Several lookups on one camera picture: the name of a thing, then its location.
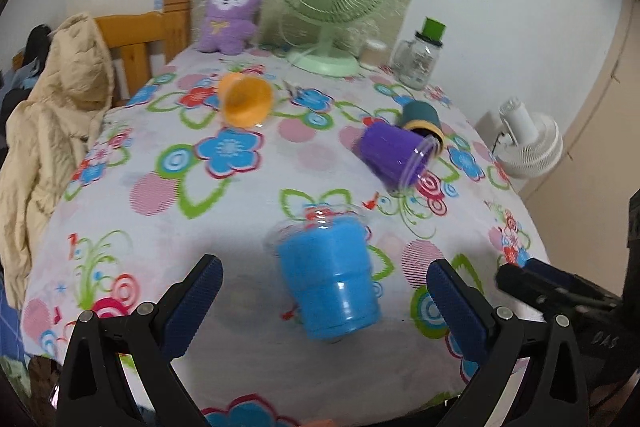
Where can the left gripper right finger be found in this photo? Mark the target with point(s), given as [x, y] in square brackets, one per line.
[553, 391]

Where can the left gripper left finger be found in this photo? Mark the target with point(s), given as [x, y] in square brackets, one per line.
[93, 387]

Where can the blue plastic cup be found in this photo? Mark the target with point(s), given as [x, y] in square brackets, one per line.
[325, 264]

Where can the purple plastic cup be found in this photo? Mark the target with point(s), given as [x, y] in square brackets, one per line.
[397, 156]

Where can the teal and yellow cup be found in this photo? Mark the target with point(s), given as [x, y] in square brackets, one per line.
[421, 118]

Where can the orange plastic cup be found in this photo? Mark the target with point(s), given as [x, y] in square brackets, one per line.
[245, 100]

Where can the white floor fan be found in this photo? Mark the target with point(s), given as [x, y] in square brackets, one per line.
[530, 144]

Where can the beige puffer jacket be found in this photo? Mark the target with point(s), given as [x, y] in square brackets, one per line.
[48, 136]

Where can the floral tablecloth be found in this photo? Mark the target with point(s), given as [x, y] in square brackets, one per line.
[168, 181]

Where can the glass jar green lid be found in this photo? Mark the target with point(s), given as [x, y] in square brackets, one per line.
[415, 60]

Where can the wooden chair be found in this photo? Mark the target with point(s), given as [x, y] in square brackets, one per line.
[132, 35]

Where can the cotton swab container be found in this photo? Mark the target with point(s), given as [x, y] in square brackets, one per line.
[373, 54]

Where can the purple plush toy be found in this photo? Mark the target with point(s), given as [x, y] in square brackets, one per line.
[228, 25]

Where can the white fan cable plug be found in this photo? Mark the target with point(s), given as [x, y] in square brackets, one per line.
[294, 91]

